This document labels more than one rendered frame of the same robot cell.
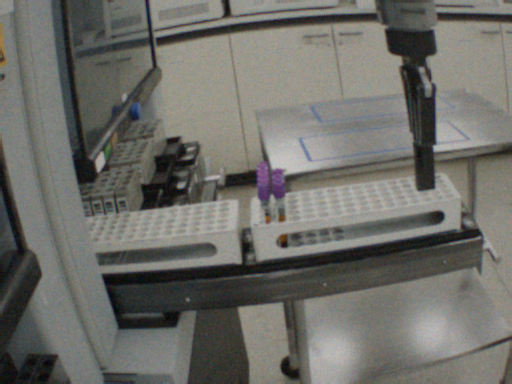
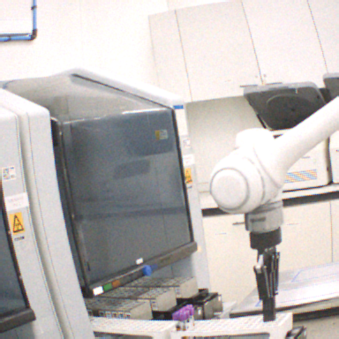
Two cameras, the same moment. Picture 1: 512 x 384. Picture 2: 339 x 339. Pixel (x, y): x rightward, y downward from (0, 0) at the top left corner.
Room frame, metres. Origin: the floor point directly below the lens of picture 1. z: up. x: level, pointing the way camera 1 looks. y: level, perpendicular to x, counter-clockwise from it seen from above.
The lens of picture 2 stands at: (-0.54, -0.65, 1.33)
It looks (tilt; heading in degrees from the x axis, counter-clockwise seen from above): 3 degrees down; 25
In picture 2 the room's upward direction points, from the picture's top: 9 degrees counter-clockwise
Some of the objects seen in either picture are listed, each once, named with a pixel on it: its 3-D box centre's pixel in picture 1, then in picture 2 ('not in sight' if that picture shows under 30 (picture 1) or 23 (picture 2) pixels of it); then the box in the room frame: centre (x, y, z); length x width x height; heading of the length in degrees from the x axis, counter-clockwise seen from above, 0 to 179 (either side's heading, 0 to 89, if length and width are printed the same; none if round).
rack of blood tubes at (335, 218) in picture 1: (361, 218); (232, 334); (0.80, -0.14, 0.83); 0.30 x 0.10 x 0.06; 87
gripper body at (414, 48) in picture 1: (413, 58); (267, 249); (0.79, -0.24, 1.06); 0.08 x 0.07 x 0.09; 177
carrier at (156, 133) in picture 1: (156, 139); (186, 289); (1.28, 0.19, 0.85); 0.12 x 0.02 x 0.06; 176
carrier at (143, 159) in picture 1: (143, 164); (163, 301); (1.12, 0.20, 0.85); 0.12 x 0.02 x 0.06; 176
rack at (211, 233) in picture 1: (137, 245); (124, 333); (0.82, 0.18, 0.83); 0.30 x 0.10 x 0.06; 87
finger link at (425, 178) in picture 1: (425, 166); (268, 309); (0.79, -0.24, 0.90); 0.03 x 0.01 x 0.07; 87
